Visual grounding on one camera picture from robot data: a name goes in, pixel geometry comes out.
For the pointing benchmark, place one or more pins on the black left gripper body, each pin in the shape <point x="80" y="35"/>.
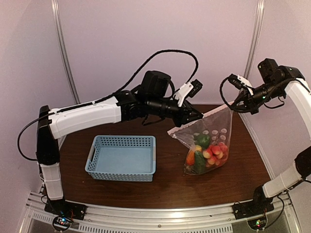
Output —
<point x="156" y="105"/>

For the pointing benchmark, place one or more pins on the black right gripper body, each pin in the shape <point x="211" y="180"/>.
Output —
<point x="270" y="90"/>

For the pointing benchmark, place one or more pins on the clear polka dot zip bag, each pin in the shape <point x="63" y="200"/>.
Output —
<point x="217" y="123"/>

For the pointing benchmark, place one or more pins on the green avocado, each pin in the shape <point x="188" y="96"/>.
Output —
<point x="203" y="140"/>

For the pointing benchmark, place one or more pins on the orange red chili pepper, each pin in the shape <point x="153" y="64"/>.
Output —
<point x="190" y="159"/>

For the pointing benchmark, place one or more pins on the red lychee bunch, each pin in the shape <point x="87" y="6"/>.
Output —
<point x="216" y="155"/>

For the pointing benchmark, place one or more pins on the green cucumber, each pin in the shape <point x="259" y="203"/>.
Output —
<point x="200" y="163"/>

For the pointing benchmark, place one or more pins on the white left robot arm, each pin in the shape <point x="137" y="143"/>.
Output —
<point x="60" y="122"/>

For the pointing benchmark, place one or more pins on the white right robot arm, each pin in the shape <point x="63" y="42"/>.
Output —
<point x="279" y="82"/>

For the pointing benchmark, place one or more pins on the light blue plastic basket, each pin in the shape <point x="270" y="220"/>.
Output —
<point x="124" y="158"/>

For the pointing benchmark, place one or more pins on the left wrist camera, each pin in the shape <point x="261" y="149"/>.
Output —
<point x="189" y="89"/>

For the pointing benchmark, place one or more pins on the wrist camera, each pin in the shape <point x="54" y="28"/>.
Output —
<point x="189" y="89"/>
<point x="241" y="83"/>

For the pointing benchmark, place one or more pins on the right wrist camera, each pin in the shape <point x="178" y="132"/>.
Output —
<point x="241" y="83"/>

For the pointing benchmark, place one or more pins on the right aluminium frame post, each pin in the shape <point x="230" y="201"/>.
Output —
<point x="259" y="16"/>

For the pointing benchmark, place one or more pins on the aluminium frame post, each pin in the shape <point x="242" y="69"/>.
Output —
<point x="259" y="16"/>
<point x="63" y="50"/>

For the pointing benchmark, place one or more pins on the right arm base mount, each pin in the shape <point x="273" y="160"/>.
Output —
<point x="255" y="215"/>

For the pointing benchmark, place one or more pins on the front aluminium rail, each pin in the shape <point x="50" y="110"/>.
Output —
<point x="210" y="219"/>

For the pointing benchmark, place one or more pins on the left aluminium frame post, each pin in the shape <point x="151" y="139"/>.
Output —
<point x="63" y="50"/>

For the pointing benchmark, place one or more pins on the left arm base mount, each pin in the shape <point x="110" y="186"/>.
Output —
<point x="66" y="214"/>

